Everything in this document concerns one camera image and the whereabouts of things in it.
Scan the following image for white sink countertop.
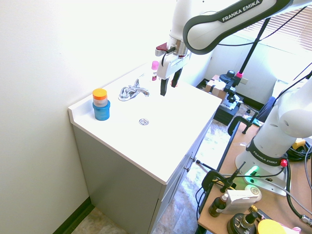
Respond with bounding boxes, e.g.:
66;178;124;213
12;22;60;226
68;62;223;185

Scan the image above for black storage drawer unit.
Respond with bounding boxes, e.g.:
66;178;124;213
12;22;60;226
213;97;242;126

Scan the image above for black round jar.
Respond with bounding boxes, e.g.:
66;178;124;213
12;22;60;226
228;213;259;234

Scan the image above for yellow round lid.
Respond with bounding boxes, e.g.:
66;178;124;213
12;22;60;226
257;219;291;234

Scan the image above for black C-clamp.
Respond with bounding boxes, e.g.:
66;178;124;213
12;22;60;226
202;162;246;193
228;116;254;136

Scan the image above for dark red wrist camera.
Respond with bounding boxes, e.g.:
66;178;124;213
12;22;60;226
155;42;169;57

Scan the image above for pink capped bottle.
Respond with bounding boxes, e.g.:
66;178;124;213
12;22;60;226
151;60;159;82

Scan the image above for black cable bundle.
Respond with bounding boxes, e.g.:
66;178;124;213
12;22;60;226
285;138;312;164

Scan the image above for chrome sink faucet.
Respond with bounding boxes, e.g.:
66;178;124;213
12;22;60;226
118;78;151;101

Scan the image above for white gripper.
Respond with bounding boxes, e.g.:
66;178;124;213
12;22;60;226
156;53;192;97

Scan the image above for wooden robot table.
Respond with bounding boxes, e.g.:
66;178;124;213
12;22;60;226
196;119;312;234

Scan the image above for black tripod head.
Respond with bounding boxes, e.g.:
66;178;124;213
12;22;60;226
219;70;249;103

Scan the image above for brown glass bottle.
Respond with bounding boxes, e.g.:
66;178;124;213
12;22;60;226
208;193;229;218

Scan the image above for window blinds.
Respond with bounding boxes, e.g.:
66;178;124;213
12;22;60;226
240;5;312;49

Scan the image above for grey vanity cabinet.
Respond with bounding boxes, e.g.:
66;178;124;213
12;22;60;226
72;104;220;234

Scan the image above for orange lidded jar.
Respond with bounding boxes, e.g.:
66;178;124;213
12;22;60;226
92;88;108;108

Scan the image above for blue plastic jar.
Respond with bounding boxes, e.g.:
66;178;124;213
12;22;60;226
92;99;111;121

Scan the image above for white cardboard box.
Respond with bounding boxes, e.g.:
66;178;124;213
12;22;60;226
225;190;259;215

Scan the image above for white round container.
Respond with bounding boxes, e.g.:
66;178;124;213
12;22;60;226
244;184;263;202

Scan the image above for black camera stand pole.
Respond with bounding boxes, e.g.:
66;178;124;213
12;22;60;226
237;17;270;78

